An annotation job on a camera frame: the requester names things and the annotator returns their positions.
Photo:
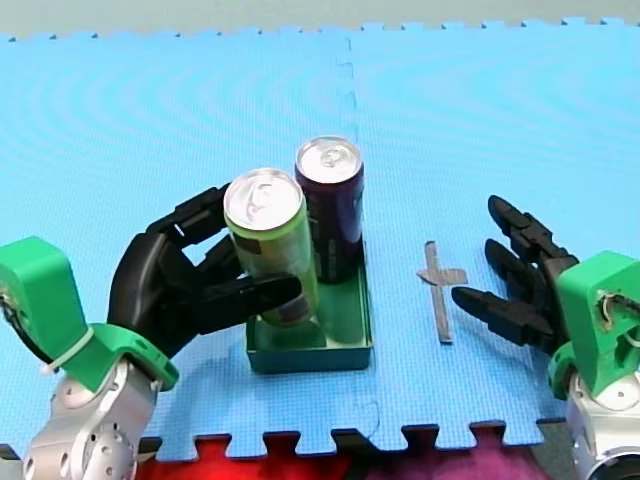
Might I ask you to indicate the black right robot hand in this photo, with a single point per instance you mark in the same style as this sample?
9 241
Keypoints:
525 280

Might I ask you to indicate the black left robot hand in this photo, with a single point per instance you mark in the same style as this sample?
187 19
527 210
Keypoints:
175 285

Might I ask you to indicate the green drink can dark band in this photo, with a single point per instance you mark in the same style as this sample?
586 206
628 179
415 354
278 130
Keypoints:
272 250

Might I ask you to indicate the dark purple drink can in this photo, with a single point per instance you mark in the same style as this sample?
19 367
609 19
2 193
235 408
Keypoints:
335 220

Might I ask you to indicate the shallow green tray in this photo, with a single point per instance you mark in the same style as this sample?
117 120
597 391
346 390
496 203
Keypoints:
345 340

